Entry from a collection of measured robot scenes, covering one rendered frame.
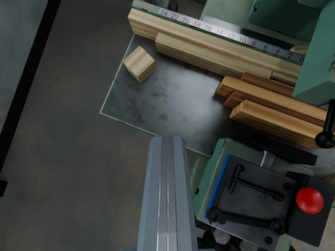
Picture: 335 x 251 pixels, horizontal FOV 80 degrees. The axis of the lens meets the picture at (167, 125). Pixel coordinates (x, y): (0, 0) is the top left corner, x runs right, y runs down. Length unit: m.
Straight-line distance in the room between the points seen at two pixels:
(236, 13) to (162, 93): 0.31
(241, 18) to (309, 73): 0.33
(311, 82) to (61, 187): 1.41
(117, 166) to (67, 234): 0.51
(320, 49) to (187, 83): 0.21
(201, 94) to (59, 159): 1.22
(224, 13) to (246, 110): 0.33
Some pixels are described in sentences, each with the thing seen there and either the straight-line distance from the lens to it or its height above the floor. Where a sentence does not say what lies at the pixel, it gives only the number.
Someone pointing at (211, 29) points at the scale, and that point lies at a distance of 0.38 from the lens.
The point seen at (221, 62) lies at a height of 0.94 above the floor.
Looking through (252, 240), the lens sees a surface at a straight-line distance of 0.32.
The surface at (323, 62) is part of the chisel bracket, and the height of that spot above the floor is 1.05.
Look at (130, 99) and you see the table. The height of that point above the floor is 0.90.
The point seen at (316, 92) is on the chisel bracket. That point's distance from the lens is 0.30.
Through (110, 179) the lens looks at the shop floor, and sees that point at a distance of 1.36.
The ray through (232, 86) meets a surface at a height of 0.95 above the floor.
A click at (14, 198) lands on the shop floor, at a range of 1.67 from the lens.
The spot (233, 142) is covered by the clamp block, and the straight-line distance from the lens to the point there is 0.33.
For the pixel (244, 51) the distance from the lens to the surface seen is 0.38.
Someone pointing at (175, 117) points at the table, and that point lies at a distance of 0.38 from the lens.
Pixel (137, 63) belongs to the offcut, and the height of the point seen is 0.93.
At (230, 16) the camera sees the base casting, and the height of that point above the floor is 0.80.
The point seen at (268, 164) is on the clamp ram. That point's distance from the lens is 0.34.
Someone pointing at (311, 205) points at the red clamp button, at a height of 1.02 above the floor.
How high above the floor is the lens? 1.28
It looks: 83 degrees down
